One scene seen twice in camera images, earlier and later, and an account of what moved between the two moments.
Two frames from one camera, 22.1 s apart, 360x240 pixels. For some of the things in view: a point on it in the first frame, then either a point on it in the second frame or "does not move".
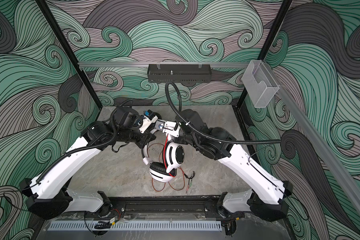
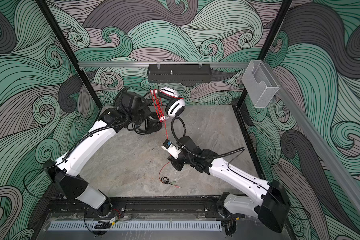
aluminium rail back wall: x=104 y=63 does not move
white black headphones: x=173 y=155 → x=176 y=105
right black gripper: x=182 y=139 → x=178 y=166
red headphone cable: x=163 y=146 → x=157 y=102
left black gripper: x=147 y=137 → x=146 y=111
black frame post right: x=268 y=41 does not move
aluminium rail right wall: x=326 y=149 does not move
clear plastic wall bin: x=261 y=86 does not move
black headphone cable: x=188 y=178 → x=166 y=180
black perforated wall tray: x=179 y=74 does not move
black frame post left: x=47 y=12 does not move
